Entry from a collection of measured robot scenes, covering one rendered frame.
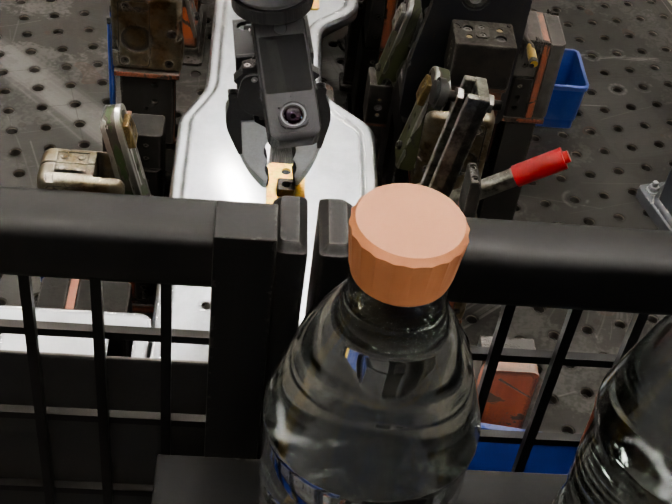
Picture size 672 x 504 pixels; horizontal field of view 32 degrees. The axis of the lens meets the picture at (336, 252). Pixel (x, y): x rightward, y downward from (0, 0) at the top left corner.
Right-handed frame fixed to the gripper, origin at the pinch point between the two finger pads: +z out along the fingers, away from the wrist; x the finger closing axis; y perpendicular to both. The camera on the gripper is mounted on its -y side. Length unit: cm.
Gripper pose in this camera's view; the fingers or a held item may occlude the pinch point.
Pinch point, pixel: (280, 179)
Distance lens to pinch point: 113.0
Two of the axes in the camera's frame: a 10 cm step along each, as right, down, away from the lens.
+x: -9.9, 0.8, -0.8
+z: 0.0, 7.0, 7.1
